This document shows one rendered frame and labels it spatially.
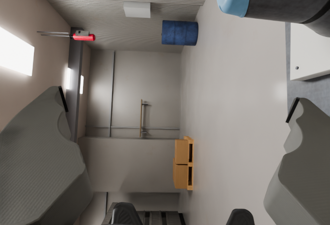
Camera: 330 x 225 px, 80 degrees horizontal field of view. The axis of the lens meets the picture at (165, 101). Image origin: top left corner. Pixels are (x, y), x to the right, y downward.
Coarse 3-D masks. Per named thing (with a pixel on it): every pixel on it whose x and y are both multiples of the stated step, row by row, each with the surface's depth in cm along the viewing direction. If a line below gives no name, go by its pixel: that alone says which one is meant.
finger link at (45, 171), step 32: (32, 128) 8; (64, 128) 9; (0, 160) 6; (32, 160) 6; (64, 160) 6; (0, 192) 6; (32, 192) 6; (64, 192) 6; (0, 224) 5; (32, 224) 5; (64, 224) 6
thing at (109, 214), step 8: (112, 208) 600; (144, 216) 602; (152, 216) 610; (160, 216) 595; (168, 216) 613; (176, 216) 614; (104, 224) 509; (144, 224) 556; (152, 224) 564; (160, 224) 559; (168, 224) 561; (176, 224) 568; (184, 224) 577
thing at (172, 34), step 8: (168, 24) 486; (176, 24) 488; (184, 24) 489; (192, 24) 491; (168, 32) 485; (176, 32) 486; (184, 32) 487; (192, 32) 488; (168, 40) 497; (176, 40) 497; (184, 40) 498; (192, 40) 498
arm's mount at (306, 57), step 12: (300, 24) 53; (300, 36) 53; (312, 36) 49; (324, 36) 46; (300, 48) 53; (312, 48) 49; (324, 48) 45; (300, 60) 52; (312, 60) 48; (324, 60) 45; (300, 72) 52; (312, 72) 48; (324, 72) 46
